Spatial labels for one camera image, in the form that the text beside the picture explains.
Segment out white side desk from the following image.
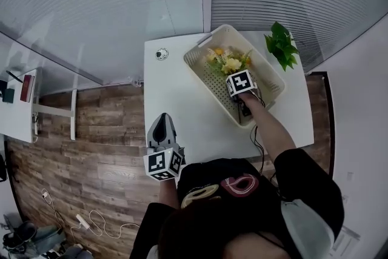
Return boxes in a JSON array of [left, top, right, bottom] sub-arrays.
[[0, 67, 78, 144]]

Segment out pile of bags and shoes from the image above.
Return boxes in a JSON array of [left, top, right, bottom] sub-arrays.
[[2, 214, 92, 259]]

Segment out black pen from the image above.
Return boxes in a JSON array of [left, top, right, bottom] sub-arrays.
[[5, 70, 24, 84]]

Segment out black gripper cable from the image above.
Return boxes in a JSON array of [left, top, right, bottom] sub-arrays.
[[249, 90, 284, 201]]

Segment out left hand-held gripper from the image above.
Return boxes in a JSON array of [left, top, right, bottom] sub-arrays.
[[142, 112, 186, 182]]

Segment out person's left forearm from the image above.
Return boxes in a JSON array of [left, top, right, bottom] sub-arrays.
[[158, 177, 180, 209]]

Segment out dark green box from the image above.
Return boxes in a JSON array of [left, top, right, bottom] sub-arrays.
[[2, 88, 16, 104]]

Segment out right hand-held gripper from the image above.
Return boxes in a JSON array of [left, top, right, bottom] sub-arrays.
[[225, 69, 266, 118]]

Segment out person's right forearm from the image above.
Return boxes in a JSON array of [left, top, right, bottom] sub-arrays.
[[241, 92, 297, 163]]

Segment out person's black printed shirt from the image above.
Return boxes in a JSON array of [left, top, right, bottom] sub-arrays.
[[129, 147, 346, 259]]

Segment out red book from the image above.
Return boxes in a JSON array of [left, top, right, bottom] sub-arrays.
[[19, 75, 36, 103]]

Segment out yellow artificial flowers bouquet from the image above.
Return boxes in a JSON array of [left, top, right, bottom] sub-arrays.
[[206, 45, 254, 76]]

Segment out white power adapter cable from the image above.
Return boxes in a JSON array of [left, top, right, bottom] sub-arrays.
[[41, 188, 141, 248]]

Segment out green leafy potted plant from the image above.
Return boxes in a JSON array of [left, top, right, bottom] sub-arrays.
[[264, 21, 300, 72]]

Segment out cream perforated plastic basket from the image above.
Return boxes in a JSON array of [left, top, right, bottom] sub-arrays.
[[183, 24, 286, 127]]

